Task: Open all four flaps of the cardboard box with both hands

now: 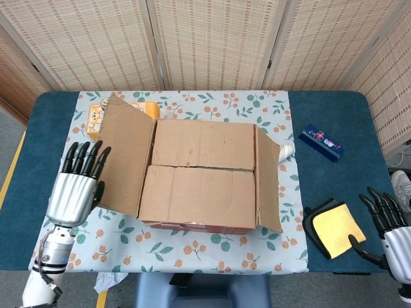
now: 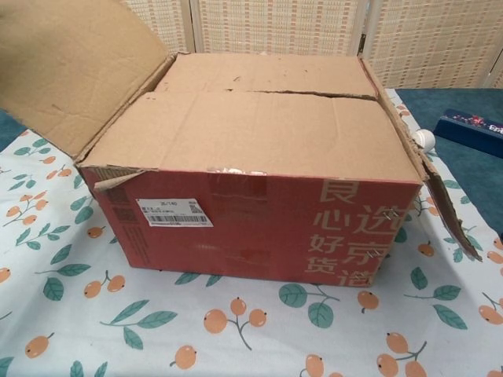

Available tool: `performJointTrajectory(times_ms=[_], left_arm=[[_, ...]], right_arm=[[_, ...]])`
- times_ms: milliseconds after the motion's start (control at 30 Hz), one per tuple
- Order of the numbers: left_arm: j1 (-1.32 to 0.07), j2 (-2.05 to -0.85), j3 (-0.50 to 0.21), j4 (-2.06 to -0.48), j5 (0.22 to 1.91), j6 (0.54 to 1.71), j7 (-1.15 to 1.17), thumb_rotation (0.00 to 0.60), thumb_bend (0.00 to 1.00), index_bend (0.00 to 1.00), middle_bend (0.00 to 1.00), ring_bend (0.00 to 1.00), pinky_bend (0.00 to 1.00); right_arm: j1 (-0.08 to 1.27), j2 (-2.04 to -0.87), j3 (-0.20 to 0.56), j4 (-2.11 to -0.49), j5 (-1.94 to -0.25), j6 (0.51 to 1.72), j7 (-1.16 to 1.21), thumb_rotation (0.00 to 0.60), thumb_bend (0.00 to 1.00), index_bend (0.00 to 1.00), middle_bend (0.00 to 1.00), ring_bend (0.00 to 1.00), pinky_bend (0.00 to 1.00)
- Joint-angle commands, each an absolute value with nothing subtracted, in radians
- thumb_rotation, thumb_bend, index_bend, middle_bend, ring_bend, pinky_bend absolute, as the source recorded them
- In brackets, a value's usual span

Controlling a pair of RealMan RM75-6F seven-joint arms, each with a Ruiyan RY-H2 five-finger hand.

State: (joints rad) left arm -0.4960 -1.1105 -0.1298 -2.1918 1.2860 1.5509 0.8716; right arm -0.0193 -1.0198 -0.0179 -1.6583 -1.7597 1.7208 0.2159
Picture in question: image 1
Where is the red cardboard shipping box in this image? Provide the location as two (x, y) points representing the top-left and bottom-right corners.
(96, 92), (284, 235)

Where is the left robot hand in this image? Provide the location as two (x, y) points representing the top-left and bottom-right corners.
(46, 140), (112, 228)

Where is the blue padded robot base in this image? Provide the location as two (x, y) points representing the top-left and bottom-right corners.
(134, 272), (272, 308)

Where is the floral fruit print tablecloth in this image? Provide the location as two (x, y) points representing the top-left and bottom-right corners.
(28, 90), (310, 274)

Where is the yellow cartoon tissue pack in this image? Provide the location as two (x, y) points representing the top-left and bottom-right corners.
(86, 101), (161, 142)

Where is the white sneaker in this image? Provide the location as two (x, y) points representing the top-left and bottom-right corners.
(390, 169), (411, 212)

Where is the yellow cleaning cloth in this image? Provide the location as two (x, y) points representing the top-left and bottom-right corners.
(313, 202), (367, 259)

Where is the dark blue long box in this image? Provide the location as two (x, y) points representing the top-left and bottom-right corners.
(298, 124), (345, 164)

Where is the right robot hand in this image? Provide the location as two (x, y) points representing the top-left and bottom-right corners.
(348, 187), (411, 283)

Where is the woven folding screen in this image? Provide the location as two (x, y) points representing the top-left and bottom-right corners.
(0, 0), (411, 155)

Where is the white cable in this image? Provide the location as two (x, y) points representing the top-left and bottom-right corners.
(387, 150), (407, 167)

